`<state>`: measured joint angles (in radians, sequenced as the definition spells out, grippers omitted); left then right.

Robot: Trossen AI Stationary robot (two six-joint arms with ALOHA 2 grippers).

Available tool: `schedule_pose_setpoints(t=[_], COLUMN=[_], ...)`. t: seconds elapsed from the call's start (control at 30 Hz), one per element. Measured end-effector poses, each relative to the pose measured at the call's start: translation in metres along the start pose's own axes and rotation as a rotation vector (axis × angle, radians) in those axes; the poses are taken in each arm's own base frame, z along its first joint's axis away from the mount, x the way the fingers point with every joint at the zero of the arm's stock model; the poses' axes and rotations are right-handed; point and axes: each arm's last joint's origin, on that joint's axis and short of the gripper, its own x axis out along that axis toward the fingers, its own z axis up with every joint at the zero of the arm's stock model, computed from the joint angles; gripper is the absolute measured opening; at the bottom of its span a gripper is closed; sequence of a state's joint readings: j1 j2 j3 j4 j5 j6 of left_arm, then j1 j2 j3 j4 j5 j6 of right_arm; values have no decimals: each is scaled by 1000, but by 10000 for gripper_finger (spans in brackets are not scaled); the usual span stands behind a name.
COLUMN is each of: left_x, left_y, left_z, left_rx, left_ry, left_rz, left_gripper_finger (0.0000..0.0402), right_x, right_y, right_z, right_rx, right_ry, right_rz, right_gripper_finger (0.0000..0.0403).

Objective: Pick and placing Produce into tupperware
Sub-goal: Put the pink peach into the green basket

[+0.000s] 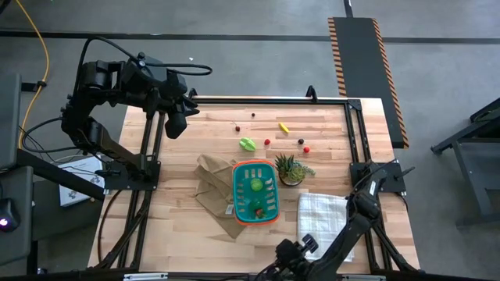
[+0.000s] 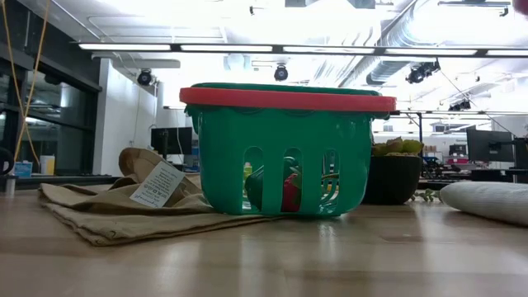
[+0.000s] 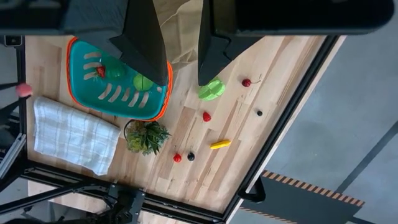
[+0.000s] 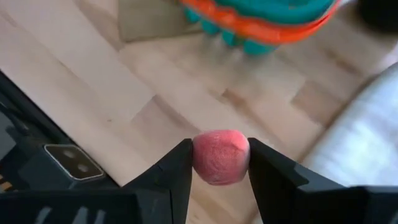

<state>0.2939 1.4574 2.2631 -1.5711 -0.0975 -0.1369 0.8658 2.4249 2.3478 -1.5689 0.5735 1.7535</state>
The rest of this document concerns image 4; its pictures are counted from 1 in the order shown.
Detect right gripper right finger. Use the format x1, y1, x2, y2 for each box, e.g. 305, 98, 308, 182
248, 138, 354, 224

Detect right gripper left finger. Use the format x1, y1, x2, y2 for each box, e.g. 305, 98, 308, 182
123, 138, 194, 224

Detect pink toy peach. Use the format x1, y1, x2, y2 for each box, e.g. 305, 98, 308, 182
192, 129, 251, 186

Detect white plaid towel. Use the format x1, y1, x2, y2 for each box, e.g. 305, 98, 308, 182
300, 62, 398, 187

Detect tan folded cloth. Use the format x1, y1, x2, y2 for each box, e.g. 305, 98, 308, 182
117, 0, 203, 43

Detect green basket with orange rim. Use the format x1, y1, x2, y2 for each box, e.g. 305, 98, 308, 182
178, 0, 343, 57

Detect silver-edged table camera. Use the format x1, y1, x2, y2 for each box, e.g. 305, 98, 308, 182
43, 143, 106, 181

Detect black aluminium table frame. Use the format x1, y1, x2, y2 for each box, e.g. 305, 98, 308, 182
0, 71, 125, 190

